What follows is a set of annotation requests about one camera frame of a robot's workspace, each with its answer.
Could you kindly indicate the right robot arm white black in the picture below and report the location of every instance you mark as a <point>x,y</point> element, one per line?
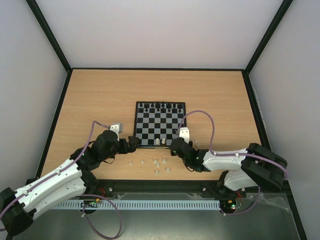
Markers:
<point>254,166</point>

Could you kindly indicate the clear plastic sheet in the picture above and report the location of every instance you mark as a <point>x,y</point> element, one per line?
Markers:
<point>270,219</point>

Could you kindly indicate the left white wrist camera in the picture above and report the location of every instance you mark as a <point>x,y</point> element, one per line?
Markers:
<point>116,127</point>

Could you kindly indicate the left controller circuit board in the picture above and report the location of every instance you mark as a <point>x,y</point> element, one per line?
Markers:
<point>90,203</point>

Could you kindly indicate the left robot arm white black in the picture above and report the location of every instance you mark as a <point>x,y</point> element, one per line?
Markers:
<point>73,178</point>

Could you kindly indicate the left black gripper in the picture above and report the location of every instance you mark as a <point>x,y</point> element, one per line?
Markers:
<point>132,147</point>

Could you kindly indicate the light blue slotted cable duct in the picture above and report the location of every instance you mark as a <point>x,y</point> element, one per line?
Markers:
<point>211,205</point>

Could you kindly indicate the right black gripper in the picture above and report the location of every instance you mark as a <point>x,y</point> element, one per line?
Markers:
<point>175,146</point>

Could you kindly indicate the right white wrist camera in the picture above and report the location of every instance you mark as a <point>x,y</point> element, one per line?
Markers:
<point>184,133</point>

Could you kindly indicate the black aluminium frame rail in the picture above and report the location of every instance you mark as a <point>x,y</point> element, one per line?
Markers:
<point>206,188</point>

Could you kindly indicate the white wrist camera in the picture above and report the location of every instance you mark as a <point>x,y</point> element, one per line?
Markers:
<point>184,133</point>
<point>116,127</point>

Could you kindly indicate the black and silver chessboard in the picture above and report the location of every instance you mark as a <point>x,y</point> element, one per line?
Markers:
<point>149,126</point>

